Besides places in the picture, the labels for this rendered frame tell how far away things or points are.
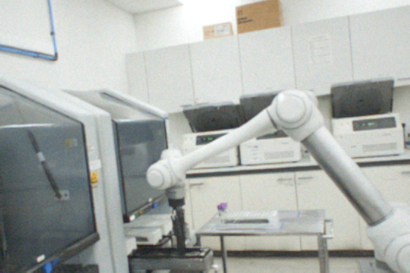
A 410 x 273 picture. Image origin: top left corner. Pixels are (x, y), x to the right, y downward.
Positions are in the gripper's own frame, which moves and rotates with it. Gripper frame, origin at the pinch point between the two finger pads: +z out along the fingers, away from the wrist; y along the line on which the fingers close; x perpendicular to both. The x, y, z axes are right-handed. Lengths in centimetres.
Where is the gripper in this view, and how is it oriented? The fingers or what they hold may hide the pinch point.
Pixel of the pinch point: (181, 242)
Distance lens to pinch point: 187.9
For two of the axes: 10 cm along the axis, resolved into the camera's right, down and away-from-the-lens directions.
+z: 1.1, 9.9, 0.7
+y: -3.2, 1.0, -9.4
